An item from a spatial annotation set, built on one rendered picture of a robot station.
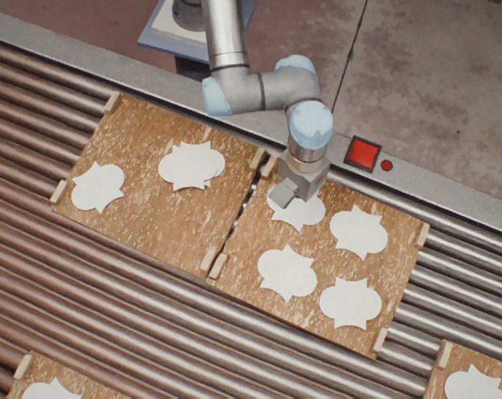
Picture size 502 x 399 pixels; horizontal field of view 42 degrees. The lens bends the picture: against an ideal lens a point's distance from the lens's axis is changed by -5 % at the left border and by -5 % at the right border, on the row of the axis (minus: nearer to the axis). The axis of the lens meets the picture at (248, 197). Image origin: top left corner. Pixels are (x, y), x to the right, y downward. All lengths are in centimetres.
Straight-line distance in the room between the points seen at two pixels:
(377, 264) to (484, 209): 32
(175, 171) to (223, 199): 13
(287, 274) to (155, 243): 31
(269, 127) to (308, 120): 49
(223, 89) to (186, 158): 39
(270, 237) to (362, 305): 26
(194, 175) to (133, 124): 22
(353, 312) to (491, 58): 186
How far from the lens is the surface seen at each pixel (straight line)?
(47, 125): 175
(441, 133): 284
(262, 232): 154
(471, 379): 154
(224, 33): 127
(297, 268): 151
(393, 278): 155
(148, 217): 157
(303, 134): 120
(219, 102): 125
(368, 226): 157
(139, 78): 177
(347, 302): 150
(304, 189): 138
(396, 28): 309
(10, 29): 196
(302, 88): 126
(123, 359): 151
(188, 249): 153
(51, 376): 152
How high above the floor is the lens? 239
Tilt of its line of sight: 67 degrees down
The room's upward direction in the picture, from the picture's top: 2 degrees clockwise
